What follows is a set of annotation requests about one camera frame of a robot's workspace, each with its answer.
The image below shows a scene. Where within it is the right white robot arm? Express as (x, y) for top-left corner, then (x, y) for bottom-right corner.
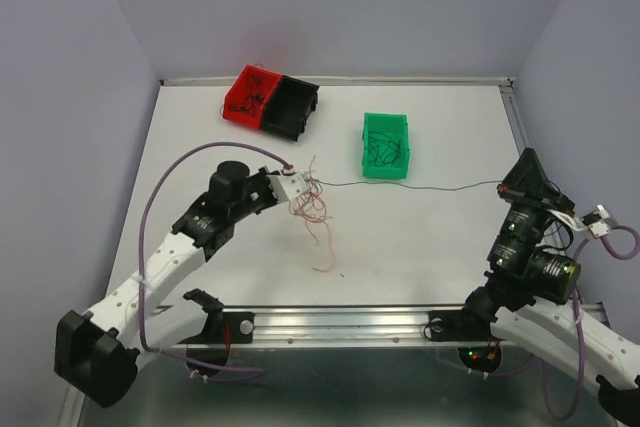
(460, 148), (639, 426)

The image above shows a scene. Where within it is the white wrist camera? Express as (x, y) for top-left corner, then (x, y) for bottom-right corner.
(268, 172), (308, 203)
(578, 204), (619, 239)

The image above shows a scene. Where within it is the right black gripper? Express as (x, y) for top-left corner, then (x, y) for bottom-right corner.
(484, 146), (572, 274)

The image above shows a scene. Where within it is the aluminium front rail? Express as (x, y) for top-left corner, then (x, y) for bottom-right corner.
(79, 302), (614, 348)

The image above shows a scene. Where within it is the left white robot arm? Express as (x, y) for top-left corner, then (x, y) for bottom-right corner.
(54, 161), (296, 408)

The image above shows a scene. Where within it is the red plastic bin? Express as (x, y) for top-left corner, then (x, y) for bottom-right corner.
(222, 65), (282, 130)

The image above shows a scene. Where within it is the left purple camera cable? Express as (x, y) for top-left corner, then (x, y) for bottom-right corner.
(138, 141), (296, 382)

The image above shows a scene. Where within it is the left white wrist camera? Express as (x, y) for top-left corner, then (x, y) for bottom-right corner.
(268, 172), (308, 203)

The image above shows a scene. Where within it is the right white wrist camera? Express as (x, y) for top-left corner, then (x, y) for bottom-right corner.
(578, 204), (619, 239)

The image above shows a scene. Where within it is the green plastic bin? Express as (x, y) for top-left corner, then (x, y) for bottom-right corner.
(361, 112), (410, 180)

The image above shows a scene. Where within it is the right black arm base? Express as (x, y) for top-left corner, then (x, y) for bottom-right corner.
(423, 309), (493, 342)

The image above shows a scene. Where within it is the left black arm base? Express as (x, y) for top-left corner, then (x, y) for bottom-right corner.
(169, 289), (255, 345)

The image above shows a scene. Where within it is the thin blue wire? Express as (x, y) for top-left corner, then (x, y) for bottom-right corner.
(367, 130), (404, 168)

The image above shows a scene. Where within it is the black plastic bin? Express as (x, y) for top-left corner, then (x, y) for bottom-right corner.
(260, 75), (319, 142)

